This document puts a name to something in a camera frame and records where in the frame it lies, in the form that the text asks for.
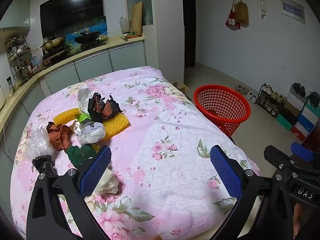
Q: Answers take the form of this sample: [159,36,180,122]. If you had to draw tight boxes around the wooden cutting board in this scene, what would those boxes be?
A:
[130,1,143,36]

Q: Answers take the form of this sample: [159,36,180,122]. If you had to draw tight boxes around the pair of dark shoes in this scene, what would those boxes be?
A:
[306,91,320,107]
[293,82,306,97]

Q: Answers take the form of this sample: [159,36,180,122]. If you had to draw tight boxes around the black wok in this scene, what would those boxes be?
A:
[74,30,102,45]

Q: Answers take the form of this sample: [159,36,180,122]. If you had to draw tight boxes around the black range hood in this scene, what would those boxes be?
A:
[40,0,104,38]

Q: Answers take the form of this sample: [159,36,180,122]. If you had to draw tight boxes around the clear plastic bag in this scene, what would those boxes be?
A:
[26,128,54,159]

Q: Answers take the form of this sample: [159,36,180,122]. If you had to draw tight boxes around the grey wall cabinet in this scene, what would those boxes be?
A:
[0,0,32,32]

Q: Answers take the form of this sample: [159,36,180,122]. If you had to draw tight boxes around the printed white plastic bag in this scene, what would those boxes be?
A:
[76,121,107,145]

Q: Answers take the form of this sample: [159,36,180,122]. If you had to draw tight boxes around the grey kitchen cabinets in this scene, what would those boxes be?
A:
[0,42,147,160]

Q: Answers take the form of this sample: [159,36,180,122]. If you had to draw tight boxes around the red hanging bag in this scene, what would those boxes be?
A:
[225,4,241,30]

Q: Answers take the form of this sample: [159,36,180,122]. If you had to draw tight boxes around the brass pan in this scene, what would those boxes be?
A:
[40,35,67,51]

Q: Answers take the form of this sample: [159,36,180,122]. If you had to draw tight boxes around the beige kitchen countertop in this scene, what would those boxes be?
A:
[0,35,145,130]

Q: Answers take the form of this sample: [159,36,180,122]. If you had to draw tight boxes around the frosted glass window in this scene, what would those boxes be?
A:
[125,0,153,27]

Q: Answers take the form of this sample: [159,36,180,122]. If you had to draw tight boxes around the brown paper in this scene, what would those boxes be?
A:
[46,122,73,152]

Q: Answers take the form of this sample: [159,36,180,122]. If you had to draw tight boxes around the green snack packet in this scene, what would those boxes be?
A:
[75,113,92,125]

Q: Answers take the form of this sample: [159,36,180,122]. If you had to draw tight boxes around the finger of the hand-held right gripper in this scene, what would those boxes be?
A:
[264,145,300,174]
[291,142,315,163]

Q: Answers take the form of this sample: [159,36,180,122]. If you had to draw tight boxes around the grey electric panel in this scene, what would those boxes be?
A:
[280,0,306,25]

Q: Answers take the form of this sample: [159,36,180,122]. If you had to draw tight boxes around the black gas stove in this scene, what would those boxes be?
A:
[43,41,108,63]

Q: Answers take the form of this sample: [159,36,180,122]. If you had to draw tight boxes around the translucent white plastic bag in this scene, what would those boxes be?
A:
[77,86,92,115]

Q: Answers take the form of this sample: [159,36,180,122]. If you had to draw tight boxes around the black brown wrapper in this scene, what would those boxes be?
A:
[87,92,123,123]

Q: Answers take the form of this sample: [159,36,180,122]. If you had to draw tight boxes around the clear plastic bottle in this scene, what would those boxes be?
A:
[119,17,129,34]

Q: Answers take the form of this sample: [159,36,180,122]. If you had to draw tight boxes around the white intercom phone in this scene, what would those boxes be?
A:
[259,0,267,20]

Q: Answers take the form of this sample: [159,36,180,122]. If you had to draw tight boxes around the black shoe rack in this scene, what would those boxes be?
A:
[255,83,287,119]

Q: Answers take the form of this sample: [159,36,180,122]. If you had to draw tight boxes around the pink floral blanket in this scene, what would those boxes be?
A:
[10,66,262,240]

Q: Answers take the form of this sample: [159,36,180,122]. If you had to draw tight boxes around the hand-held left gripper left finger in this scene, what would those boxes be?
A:
[26,145,112,240]

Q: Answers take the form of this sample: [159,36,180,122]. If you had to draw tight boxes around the black plastic bag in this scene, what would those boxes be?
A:
[32,155,56,178]

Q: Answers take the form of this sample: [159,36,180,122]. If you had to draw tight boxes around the metal spice rack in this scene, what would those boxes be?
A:
[6,36,43,83]

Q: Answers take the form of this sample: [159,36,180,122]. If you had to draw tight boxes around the red plastic mesh basket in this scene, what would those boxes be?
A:
[194,84,251,137]

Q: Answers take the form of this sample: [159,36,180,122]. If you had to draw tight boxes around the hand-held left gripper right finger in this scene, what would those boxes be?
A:
[210,145,294,240]

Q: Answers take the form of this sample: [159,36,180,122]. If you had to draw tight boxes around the brown paper bag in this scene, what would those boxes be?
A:
[234,0,249,27]

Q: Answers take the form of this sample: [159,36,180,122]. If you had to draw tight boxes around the stack of shoe boxes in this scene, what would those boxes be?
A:
[276,84,319,142]

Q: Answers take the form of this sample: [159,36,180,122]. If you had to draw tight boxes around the cardboard box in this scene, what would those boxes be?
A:
[172,82,191,96]

